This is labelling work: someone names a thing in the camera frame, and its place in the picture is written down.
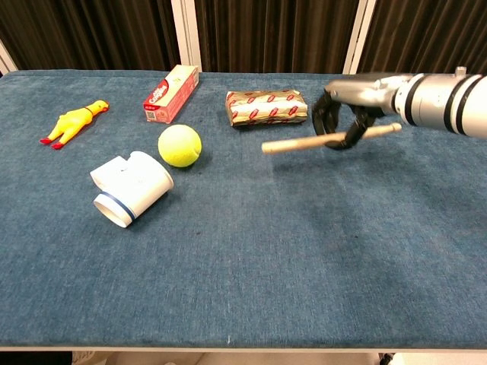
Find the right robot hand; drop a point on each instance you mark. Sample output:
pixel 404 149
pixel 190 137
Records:
pixel 361 91

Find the wooden drumstick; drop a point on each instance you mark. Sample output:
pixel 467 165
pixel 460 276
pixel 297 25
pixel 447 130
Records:
pixel 293 143

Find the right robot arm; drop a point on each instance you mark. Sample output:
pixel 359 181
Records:
pixel 437 102

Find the gold foil wrapped package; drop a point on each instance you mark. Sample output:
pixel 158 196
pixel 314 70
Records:
pixel 266 108

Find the black pleated curtain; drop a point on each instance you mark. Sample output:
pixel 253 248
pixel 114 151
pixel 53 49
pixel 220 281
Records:
pixel 274 34

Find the yellow tennis ball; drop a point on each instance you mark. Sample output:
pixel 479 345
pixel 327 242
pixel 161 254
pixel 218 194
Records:
pixel 179 145

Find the red toothpaste box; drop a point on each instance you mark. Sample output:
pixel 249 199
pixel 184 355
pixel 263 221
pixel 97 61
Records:
pixel 171 95

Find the blue felt table cover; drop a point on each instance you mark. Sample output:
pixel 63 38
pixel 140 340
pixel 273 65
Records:
pixel 243 266

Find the white plastic device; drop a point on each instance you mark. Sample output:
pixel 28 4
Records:
pixel 133 186

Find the yellow rubber chicken toy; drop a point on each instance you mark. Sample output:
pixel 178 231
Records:
pixel 74 121

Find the white frame post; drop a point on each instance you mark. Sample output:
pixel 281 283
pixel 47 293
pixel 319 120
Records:
pixel 359 34
pixel 186 34
pixel 7 61

